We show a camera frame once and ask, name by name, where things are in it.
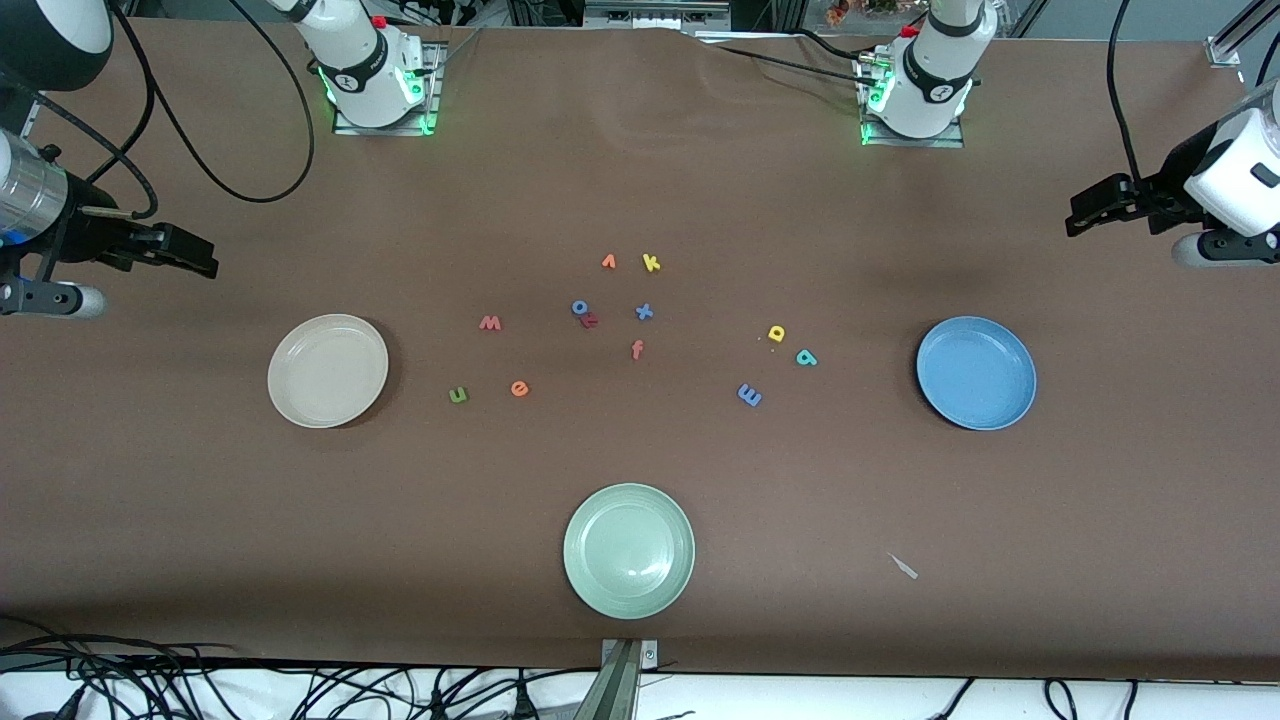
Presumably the grey metal rail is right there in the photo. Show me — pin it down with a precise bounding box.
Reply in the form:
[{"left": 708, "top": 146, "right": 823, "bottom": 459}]
[{"left": 583, "top": 0, "right": 733, "bottom": 31}]

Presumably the blue round plate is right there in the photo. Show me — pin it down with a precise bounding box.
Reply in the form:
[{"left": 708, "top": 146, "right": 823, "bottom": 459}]
[{"left": 916, "top": 316, "right": 1038, "bottom": 431}]

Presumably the long black arm cable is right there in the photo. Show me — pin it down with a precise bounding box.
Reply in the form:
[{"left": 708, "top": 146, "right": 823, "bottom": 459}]
[
  {"left": 1105, "top": 0, "right": 1147, "bottom": 183},
  {"left": 105, "top": 0, "right": 316, "bottom": 204}
]

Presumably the long black right arm cable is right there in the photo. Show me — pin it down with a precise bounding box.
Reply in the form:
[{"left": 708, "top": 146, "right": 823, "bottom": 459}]
[{"left": 105, "top": 0, "right": 316, "bottom": 204}]

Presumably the metal table edge bracket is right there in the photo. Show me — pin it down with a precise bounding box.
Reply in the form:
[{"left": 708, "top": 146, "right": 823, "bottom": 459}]
[{"left": 600, "top": 638, "right": 659, "bottom": 720}]

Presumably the beige round plate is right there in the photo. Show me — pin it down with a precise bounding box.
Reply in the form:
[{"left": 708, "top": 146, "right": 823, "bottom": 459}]
[{"left": 267, "top": 314, "right": 390, "bottom": 429}]

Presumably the brown table cover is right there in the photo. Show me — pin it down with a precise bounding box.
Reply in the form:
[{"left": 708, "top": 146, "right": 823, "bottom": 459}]
[{"left": 0, "top": 18, "right": 1280, "bottom": 683}]

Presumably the long black left arm cable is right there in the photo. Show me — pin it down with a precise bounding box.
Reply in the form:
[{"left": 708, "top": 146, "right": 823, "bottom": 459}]
[{"left": 1105, "top": 0, "right": 1147, "bottom": 183}]

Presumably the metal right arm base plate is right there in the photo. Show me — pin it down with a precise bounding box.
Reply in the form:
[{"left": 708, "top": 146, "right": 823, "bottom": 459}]
[{"left": 333, "top": 40, "right": 443, "bottom": 136}]

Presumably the green round plate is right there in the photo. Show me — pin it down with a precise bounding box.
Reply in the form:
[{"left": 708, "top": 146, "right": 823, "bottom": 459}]
[{"left": 563, "top": 483, "right": 696, "bottom": 620}]

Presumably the orange dried plant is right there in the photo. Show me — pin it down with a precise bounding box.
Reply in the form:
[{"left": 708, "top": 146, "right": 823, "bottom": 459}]
[{"left": 825, "top": 0, "right": 901, "bottom": 26}]

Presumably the short black right gripper cable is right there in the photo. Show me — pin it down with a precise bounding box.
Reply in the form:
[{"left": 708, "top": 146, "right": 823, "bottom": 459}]
[{"left": 0, "top": 75, "right": 159, "bottom": 219}]

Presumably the black cable to arm base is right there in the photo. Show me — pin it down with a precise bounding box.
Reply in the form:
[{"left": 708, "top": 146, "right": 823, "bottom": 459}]
[
  {"left": 715, "top": 43, "right": 869, "bottom": 81},
  {"left": 790, "top": 27, "right": 883, "bottom": 61}
]

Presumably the tangled black cable bundle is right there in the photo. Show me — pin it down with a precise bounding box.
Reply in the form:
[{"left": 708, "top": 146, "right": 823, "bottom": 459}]
[{"left": 0, "top": 618, "right": 601, "bottom": 720}]

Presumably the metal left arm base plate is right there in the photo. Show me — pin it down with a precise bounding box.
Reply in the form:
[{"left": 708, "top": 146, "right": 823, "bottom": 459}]
[{"left": 858, "top": 55, "right": 966, "bottom": 149}]

